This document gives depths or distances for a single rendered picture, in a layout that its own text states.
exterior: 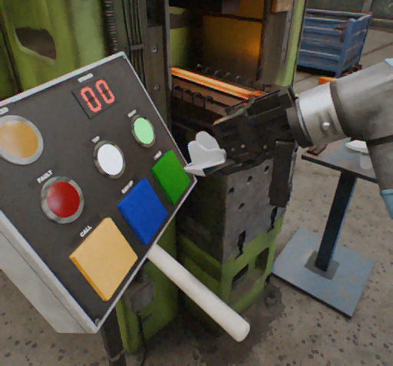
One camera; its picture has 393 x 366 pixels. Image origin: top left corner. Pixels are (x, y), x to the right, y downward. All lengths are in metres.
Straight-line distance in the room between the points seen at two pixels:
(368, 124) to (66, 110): 0.38
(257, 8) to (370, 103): 0.84
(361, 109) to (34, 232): 0.39
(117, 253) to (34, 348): 1.22
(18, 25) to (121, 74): 0.58
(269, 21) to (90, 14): 0.64
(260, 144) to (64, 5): 0.48
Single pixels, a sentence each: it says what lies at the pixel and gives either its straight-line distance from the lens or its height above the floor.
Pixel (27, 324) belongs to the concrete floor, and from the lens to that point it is 1.73.
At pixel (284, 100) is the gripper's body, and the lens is 0.45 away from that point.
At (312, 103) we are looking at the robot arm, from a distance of 0.44.
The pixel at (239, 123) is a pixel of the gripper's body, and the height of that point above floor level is 1.15.
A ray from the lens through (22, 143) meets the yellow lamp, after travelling 0.42.
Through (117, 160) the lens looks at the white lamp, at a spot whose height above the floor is 1.08.
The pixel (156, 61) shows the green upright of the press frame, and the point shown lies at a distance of 0.88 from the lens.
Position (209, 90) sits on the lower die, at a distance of 1.04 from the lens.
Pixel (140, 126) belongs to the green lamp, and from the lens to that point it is 0.56.
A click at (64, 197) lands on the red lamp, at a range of 0.43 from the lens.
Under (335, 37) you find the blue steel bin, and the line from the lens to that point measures 4.64.
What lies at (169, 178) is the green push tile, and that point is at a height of 1.01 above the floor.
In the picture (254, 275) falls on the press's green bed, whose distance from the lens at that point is 1.55.
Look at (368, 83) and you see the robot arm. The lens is 0.43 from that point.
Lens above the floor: 1.34
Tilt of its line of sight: 32 degrees down
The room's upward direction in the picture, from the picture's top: straight up
